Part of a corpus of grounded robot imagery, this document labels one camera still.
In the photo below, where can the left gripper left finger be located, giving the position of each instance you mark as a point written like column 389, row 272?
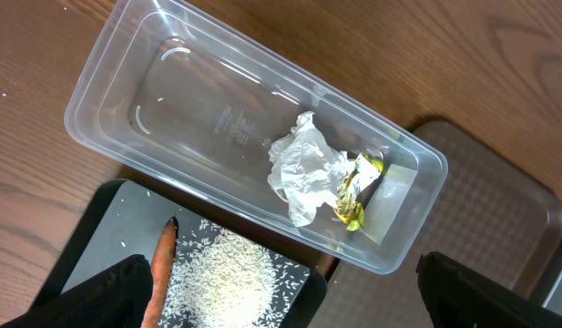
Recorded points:
column 116, row 297

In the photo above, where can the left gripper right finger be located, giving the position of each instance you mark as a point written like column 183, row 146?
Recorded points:
column 455, row 296

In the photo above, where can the orange carrot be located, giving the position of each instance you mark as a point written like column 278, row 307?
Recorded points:
column 160, row 269

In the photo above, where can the white rice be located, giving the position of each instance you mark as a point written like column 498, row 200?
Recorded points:
column 221, row 279

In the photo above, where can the green white wrapper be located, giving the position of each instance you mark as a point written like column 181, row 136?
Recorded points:
column 349, row 210

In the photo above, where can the white napkin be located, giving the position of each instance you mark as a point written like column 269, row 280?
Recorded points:
column 306, row 172

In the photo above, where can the brown serving tray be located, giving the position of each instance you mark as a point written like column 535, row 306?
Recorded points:
column 489, row 215

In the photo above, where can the black plastic tray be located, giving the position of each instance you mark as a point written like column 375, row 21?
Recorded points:
column 125, row 218

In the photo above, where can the clear plastic bin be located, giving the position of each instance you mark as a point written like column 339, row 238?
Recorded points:
column 175, row 93

